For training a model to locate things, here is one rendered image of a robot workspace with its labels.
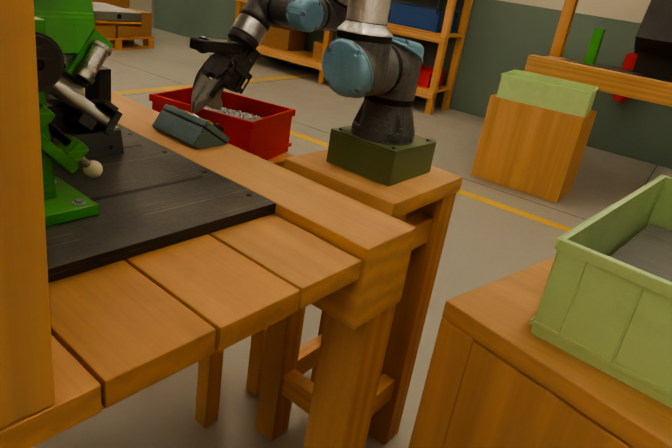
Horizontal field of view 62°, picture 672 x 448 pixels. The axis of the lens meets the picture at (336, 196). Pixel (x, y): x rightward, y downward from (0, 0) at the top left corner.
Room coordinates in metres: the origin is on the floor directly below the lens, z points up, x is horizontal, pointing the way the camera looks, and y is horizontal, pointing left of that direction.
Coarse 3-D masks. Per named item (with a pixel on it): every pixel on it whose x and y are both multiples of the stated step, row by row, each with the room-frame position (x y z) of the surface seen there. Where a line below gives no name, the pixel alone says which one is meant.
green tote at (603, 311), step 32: (640, 192) 1.07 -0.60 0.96; (608, 224) 0.94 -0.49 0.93; (640, 224) 1.16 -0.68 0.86; (576, 256) 0.75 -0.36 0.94; (608, 256) 0.73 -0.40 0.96; (576, 288) 0.74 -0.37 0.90; (608, 288) 0.72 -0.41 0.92; (640, 288) 0.69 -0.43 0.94; (544, 320) 0.76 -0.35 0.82; (576, 320) 0.73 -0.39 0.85; (608, 320) 0.71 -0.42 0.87; (640, 320) 0.68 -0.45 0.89; (576, 352) 0.72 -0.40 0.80; (608, 352) 0.70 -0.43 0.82; (640, 352) 0.67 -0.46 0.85; (640, 384) 0.66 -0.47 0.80
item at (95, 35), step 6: (90, 36) 1.04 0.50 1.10; (96, 36) 1.05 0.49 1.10; (102, 36) 1.06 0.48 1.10; (90, 42) 1.04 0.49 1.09; (102, 42) 1.06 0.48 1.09; (108, 42) 1.07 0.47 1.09; (84, 48) 1.03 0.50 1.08; (78, 54) 1.01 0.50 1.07; (84, 54) 1.02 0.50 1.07; (72, 60) 1.01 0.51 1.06; (78, 60) 1.01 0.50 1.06; (72, 66) 1.00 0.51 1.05; (66, 72) 0.99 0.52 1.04; (72, 78) 1.00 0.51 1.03; (84, 84) 1.01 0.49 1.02
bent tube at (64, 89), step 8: (56, 88) 0.94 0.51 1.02; (64, 88) 0.95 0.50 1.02; (56, 96) 0.94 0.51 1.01; (64, 96) 0.94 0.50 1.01; (72, 96) 0.95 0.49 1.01; (80, 96) 0.97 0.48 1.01; (72, 104) 0.95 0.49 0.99; (80, 104) 0.96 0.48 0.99; (88, 104) 0.97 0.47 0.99; (80, 112) 0.97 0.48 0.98; (88, 112) 0.97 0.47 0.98; (96, 112) 0.98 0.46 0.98; (104, 112) 1.00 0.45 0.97; (96, 120) 0.98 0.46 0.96; (104, 120) 0.99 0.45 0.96
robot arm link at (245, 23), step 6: (240, 18) 1.32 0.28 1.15; (246, 18) 1.32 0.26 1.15; (252, 18) 1.32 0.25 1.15; (234, 24) 1.32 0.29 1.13; (240, 24) 1.31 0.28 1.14; (246, 24) 1.31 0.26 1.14; (252, 24) 1.31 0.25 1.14; (258, 24) 1.32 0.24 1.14; (240, 30) 1.31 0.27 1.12; (246, 30) 1.30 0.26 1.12; (252, 30) 1.31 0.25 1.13; (258, 30) 1.32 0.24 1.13; (264, 30) 1.33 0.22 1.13; (252, 36) 1.31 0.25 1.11; (258, 36) 1.32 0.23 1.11; (258, 42) 1.32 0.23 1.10
